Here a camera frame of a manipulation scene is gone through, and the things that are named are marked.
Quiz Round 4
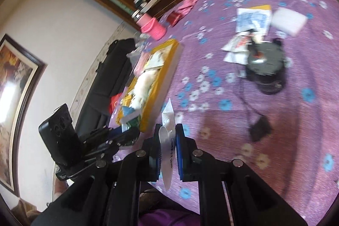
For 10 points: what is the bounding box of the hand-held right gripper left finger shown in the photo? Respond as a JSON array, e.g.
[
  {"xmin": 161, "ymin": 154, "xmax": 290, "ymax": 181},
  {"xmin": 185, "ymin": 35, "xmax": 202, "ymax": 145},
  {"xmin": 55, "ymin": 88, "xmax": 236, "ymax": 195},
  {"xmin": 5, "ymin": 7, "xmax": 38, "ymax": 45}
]
[{"xmin": 32, "ymin": 124, "xmax": 163, "ymax": 226}]

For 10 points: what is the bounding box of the glass bottle with pink sleeve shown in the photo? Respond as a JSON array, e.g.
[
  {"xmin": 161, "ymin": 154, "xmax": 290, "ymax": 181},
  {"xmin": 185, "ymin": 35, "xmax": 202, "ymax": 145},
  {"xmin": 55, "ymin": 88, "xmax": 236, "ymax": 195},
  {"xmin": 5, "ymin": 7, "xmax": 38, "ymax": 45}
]
[{"xmin": 131, "ymin": 9, "xmax": 151, "ymax": 26}]

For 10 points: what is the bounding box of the purple floral tablecloth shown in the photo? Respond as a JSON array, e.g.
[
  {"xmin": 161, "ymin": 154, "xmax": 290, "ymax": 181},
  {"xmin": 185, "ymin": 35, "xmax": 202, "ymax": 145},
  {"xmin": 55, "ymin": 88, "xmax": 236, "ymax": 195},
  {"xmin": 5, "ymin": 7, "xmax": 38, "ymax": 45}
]
[{"xmin": 108, "ymin": 0, "xmax": 339, "ymax": 226}]

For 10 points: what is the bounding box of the white glove packet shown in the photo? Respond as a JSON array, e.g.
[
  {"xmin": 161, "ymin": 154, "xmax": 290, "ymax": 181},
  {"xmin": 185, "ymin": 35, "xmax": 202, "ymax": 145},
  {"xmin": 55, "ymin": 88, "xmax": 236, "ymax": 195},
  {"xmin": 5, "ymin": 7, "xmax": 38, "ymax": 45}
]
[{"xmin": 158, "ymin": 97, "xmax": 176, "ymax": 191}]

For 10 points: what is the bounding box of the red plastic bag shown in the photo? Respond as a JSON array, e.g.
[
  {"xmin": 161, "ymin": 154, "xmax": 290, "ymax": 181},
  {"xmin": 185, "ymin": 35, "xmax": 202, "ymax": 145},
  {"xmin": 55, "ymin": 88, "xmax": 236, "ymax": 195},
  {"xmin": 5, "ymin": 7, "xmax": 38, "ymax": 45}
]
[{"xmin": 110, "ymin": 94, "xmax": 124, "ymax": 114}]

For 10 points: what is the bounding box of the green packet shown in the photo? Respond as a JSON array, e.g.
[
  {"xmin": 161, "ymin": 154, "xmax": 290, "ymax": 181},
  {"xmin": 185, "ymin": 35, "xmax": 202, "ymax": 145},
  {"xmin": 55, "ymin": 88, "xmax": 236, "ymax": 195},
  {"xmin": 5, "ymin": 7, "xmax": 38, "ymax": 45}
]
[{"xmin": 126, "ymin": 119, "xmax": 141, "ymax": 130}]

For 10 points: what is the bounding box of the white foam block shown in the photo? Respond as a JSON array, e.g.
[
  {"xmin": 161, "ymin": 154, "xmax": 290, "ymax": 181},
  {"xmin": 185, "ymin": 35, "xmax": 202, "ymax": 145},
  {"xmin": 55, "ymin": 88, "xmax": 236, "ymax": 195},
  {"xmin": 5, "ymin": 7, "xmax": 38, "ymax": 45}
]
[{"xmin": 271, "ymin": 7, "xmax": 308, "ymax": 37}]

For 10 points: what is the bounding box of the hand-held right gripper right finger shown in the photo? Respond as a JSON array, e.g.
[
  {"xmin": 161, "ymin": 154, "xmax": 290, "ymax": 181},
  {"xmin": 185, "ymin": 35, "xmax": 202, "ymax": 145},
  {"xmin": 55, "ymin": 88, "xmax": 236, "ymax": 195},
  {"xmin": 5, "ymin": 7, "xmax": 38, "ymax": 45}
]
[{"xmin": 175, "ymin": 123, "xmax": 309, "ymax": 226}]

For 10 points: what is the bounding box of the blue white printed packet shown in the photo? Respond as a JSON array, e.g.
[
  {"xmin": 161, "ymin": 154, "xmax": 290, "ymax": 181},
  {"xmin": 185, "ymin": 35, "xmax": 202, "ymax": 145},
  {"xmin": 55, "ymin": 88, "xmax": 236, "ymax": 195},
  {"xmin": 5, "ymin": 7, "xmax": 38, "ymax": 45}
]
[{"xmin": 236, "ymin": 8, "xmax": 268, "ymax": 33}]

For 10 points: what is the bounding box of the plain white sachet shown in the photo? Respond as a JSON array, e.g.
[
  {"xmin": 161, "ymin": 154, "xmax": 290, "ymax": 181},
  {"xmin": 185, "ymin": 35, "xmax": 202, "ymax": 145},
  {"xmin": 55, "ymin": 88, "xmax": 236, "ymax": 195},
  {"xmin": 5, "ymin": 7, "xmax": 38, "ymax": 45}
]
[{"xmin": 224, "ymin": 53, "xmax": 248, "ymax": 65}]

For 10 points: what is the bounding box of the red pouch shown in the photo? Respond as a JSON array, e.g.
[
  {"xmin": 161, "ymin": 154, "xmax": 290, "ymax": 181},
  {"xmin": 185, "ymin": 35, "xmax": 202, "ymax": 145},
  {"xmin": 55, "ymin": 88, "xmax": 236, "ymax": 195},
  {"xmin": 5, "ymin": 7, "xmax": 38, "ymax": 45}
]
[{"xmin": 166, "ymin": 11, "xmax": 183, "ymax": 26}]

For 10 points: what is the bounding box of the yellow-rimmed cardboard box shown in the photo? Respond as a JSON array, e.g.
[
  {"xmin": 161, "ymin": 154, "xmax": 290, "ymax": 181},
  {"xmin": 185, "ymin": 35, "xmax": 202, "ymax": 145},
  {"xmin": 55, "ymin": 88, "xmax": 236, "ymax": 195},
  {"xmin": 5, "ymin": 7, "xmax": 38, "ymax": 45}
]
[{"xmin": 117, "ymin": 39, "xmax": 184, "ymax": 133}]

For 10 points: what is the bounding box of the black sofa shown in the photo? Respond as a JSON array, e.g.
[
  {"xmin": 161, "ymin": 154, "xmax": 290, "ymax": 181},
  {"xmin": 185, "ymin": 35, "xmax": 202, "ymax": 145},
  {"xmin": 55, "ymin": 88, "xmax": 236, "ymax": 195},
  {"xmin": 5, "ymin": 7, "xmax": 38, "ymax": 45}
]
[{"xmin": 75, "ymin": 38, "xmax": 137, "ymax": 131}]

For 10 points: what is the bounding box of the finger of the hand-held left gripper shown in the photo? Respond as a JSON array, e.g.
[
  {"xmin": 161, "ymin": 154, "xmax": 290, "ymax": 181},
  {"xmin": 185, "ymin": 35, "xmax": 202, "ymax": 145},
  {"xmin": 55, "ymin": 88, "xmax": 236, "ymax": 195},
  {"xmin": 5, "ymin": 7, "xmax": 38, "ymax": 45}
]
[
  {"xmin": 78, "ymin": 126, "xmax": 124, "ymax": 146},
  {"xmin": 86, "ymin": 128, "xmax": 141, "ymax": 161}
]

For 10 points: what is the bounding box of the white sachet with red print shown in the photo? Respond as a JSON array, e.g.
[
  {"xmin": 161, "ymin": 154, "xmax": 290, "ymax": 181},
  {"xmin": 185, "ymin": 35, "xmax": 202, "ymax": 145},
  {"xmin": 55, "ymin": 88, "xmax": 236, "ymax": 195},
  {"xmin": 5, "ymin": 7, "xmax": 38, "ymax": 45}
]
[{"xmin": 222, "ymin": 33, "xmax": 252, "ymax": 53}]

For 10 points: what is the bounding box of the large clear plastic bag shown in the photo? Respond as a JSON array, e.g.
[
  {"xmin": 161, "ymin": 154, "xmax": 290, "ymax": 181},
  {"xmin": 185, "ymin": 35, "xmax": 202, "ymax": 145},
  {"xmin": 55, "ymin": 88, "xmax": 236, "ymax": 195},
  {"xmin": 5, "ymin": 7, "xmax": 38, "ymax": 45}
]
[{"xmin": 126, "ymin": 33, "xmax": 149, "ymax": 62}]

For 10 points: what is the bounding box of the pink cloth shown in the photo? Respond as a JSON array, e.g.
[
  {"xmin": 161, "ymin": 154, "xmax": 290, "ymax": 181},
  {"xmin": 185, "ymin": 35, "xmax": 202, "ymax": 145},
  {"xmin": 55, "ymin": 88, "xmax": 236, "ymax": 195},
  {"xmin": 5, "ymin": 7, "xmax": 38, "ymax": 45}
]
[{"xmin": 176, "ymin": 0, "xmax": 204, "ymax": 17}]

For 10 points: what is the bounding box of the black round device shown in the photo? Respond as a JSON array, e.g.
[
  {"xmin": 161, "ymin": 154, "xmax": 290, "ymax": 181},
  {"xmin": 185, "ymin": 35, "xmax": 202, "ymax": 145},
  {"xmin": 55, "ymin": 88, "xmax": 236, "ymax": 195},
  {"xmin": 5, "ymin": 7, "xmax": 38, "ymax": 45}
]
[{"xmin": 245, "ymin": 39, "xmax": 288, "ymax": 95}]

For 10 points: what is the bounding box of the white fluffy cloth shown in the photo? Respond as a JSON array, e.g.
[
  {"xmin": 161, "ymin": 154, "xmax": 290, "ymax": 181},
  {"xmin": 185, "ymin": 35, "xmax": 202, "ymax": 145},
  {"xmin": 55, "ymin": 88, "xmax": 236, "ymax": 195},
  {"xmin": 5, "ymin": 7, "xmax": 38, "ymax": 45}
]
[{"xmin": 130, "ymin": 70, "xmax": 159, "ymax": 110}]

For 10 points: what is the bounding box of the black power adapter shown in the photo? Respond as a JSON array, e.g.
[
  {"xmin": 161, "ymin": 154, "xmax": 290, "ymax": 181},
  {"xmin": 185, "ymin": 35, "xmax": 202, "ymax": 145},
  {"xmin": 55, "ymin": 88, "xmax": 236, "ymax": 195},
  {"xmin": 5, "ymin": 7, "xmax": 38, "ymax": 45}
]
[{"xmin": 249, "ymin": 115, "xmax": 273, "ymax": 142}]

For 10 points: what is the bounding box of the blue cloth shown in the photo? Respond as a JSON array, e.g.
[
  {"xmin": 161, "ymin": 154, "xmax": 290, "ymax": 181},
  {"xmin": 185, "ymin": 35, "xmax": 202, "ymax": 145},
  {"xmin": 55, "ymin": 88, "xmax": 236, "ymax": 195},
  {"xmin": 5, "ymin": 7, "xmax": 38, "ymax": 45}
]
[{"xmin": 121, "ymin": 105, "xmax": 141, "ymax": 121}]

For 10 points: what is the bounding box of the framed wall painting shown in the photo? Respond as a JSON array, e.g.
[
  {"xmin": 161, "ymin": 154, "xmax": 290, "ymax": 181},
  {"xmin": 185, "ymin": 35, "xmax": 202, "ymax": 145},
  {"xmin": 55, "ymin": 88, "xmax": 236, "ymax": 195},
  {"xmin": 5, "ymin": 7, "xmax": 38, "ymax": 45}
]
[{"xmin": 0, "ymin": 33, "xmax": 47, "ymax": 196}]

